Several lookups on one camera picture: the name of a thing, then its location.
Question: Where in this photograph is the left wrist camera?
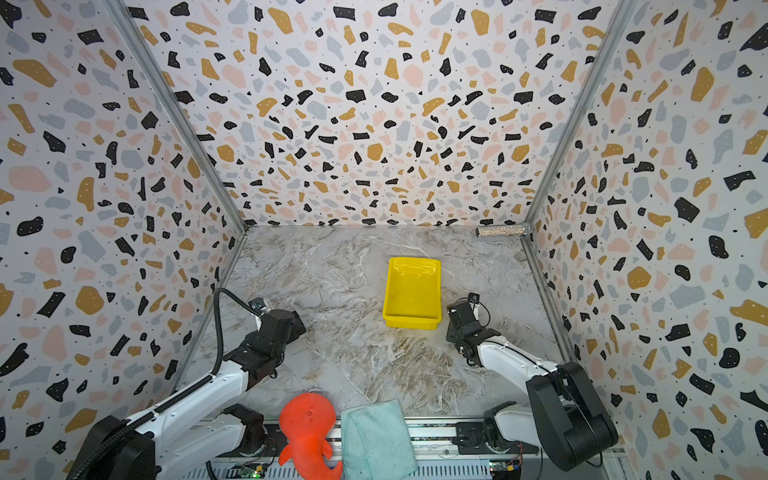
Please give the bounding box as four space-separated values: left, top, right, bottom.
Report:
247 297 270 318

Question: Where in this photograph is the speckled cylinder roll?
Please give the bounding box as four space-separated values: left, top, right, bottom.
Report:
475 223 532 237

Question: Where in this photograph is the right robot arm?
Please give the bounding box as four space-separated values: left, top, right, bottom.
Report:
446 299 618 471

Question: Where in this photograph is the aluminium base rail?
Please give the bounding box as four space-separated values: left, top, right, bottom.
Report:
119 413 631 480

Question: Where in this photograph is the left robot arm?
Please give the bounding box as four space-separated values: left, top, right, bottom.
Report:
68 309 306 479

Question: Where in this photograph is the yellow plastic bin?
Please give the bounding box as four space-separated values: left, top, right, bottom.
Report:
382 257 442 330

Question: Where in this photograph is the teal folded cloth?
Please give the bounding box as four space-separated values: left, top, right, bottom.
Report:
341 400 417 479

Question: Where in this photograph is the red plush toy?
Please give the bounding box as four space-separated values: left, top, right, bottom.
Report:
278 393 343 480

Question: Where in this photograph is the black corrugated cable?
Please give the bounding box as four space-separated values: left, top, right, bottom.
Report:
65 287 265 480

